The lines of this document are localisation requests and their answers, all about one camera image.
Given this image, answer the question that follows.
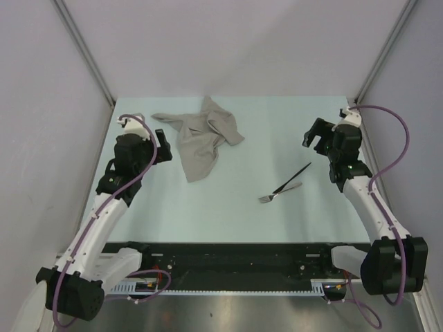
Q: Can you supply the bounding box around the left aluminium frame post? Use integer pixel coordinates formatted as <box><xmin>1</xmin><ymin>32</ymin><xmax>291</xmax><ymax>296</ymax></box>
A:
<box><xmin>51</xmin><ymin>0</ymin><xmax>116</xmax><ymax>110</ymax></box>

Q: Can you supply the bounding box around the black knife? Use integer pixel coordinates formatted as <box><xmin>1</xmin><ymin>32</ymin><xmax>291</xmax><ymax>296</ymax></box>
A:
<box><xmin>272</xmin><ymin>162</ymin><xmax>311</xmax><ymax>194</ymax></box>

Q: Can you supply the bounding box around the white slotted cable duct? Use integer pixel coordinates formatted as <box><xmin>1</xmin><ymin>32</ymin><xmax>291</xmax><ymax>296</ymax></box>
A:
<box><xmin>110</xmin><ymin>279</ymin><xmax>328</xmax><ymax>297</ymax></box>

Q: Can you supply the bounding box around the right aluminium frame post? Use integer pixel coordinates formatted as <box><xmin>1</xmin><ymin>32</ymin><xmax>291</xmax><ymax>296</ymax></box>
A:
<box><xmin>352</xmin><ymin>0</ymin><xmax>420</xmax><ymax>104</ymax></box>

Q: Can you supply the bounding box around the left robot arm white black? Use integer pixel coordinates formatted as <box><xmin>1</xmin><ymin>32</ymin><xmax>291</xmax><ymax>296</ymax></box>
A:
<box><xmin>36</xmin><ymin>129</ymin><xmax>172</xmax><ymax>321</ymax></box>

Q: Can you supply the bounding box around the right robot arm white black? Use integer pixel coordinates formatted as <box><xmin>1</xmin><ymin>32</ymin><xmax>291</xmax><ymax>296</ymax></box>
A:
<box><xmin>302</xmin><ymin>118</ymin><xmax>428</xmax><ymax>295</ymax></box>

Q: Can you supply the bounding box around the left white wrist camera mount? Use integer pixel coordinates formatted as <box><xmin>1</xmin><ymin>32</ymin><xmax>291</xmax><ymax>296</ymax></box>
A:
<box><xmin>116</xmin><ymin>113</ymin><xmax>151</xmax><ymax>140</ymax></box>

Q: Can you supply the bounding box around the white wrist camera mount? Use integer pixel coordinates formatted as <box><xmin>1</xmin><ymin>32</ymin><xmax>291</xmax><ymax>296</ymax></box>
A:
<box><xmin>116</xmin><ymin>113</ymin><xmax>151</xmax><ymax>140</ymax></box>
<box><xmin>337</xmin><ymin>107</ymin><xmax>362</xmax><ymax>128</ymax></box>

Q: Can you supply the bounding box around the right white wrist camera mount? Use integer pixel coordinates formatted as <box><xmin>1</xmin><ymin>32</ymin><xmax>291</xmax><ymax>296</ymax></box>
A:
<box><xmin>337</xmin><ymin>107</ymin><xmax>362</xmax><ymax>128</ymax></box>

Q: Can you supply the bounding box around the grey cloth napkin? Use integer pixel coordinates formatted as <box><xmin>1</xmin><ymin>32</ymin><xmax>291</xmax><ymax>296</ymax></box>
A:
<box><xmin>152</xmin><ymin>96</ymin><xmax>244</xmax><ymax>183</ymax></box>

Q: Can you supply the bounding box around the silver metal fork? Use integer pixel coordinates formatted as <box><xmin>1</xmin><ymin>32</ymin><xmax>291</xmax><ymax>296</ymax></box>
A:
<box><xmin>258</xmin><ymin>182</ymin><xmax>302</xmax><ymax>203</ymax></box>

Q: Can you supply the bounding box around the aluminium frame post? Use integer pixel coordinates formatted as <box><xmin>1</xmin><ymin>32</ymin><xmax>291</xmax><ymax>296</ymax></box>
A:
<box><xmin>352</xmin><ymin>0</ymin><xmax>420</xmax><ymax>104</ymax></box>
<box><xmin>51</xmin><ymin>0</ymin><xmax>116</xmax><ymax>110</ymax></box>

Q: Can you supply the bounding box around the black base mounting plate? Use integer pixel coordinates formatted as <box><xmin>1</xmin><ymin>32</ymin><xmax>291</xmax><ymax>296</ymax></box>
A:
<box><xmin>100</xmin><ymin>241</ymin><xmax>371</xmax><ymax>293</ymax></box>

